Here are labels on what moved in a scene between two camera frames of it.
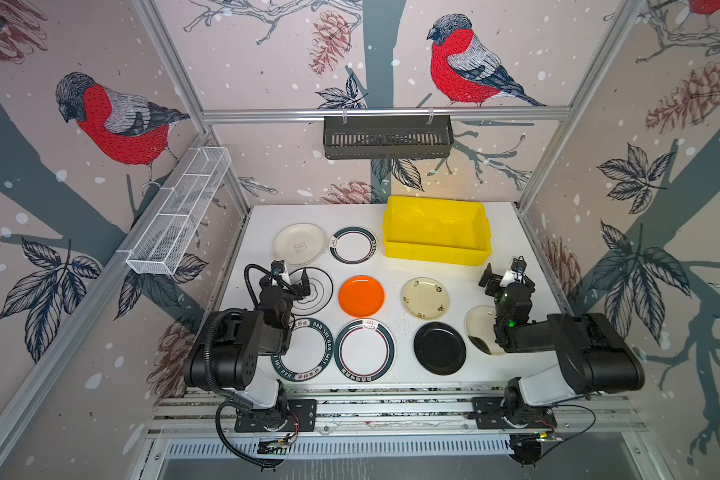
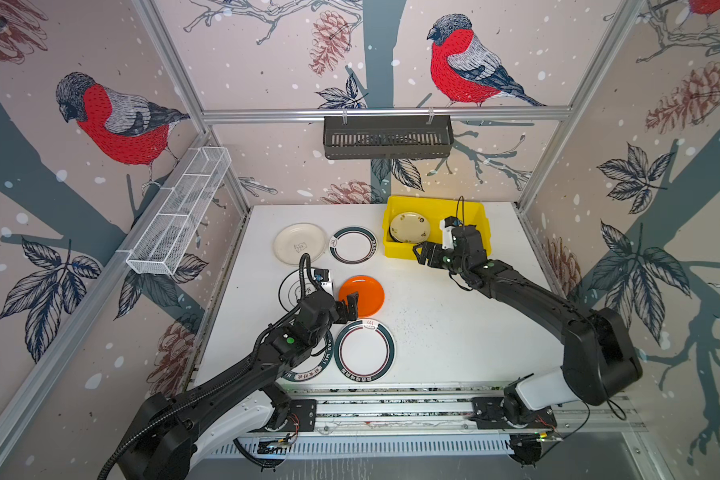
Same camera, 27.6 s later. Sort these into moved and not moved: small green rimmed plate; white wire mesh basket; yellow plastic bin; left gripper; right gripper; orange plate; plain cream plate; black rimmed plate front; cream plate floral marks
Moved: cream plate floral marks; left gripper; right gripper
Not moved: yellow plastic bin; black rimmed plate front; white wire mesh basket; plain cream plate; orange plate; small green rimmed plate
